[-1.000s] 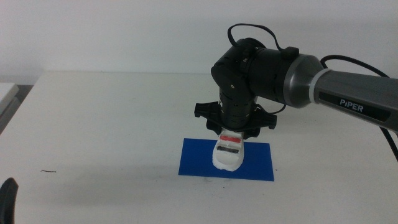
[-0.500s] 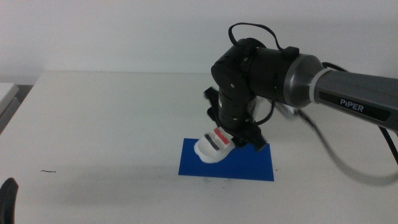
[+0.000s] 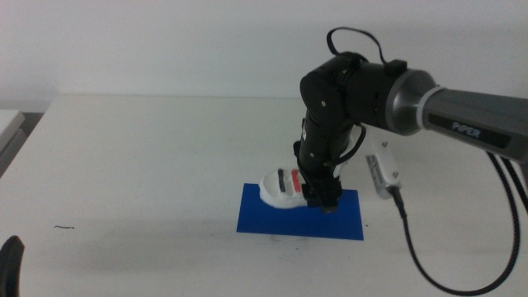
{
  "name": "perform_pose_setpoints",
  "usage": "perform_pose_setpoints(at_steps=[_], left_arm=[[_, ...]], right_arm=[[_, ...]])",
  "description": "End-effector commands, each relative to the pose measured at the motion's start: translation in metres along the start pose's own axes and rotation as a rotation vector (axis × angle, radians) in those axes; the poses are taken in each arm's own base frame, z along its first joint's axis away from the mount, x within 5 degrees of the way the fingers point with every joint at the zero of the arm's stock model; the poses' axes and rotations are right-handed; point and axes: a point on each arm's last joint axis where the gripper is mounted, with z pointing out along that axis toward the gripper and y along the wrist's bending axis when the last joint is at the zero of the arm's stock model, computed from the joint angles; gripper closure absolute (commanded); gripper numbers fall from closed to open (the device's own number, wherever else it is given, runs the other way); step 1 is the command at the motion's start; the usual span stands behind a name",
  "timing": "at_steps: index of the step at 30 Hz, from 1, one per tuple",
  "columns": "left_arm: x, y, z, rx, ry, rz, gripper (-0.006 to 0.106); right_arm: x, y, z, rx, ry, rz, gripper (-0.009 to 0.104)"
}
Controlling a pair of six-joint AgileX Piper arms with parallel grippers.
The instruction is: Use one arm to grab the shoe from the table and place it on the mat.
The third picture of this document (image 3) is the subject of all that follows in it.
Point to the blue rectangular mat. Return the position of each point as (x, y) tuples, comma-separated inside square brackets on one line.
[(284, 220)]

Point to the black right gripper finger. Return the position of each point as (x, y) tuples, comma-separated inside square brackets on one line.
[(329, 196), (309, 187)]

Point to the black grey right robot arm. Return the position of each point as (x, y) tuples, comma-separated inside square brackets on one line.
[(412, 101)]

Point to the small dark thread scrap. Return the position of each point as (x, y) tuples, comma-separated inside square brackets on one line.
[(64, 227)]

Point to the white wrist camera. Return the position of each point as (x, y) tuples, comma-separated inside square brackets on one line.
[(383, 171)]

